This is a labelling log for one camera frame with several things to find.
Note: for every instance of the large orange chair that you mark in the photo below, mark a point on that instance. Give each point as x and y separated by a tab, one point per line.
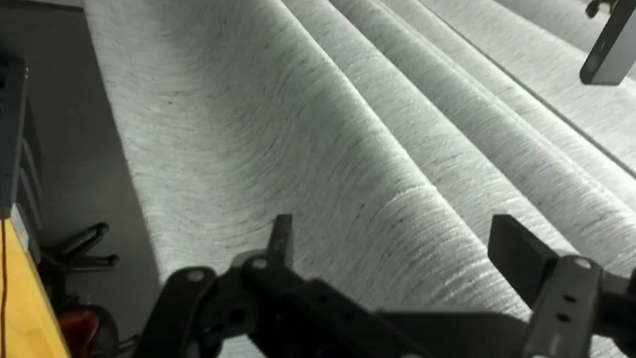
80	326

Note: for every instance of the white woven curtain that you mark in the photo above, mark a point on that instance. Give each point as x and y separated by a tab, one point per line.
330	131

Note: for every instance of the black camera bar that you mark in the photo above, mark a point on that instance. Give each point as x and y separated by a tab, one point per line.
612	50

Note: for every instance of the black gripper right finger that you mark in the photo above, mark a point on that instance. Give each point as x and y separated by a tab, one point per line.
569	298

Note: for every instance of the wooden yellow board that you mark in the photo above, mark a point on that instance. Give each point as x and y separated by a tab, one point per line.
30	304

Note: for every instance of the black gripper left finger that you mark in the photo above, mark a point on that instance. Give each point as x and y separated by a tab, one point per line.
265	310

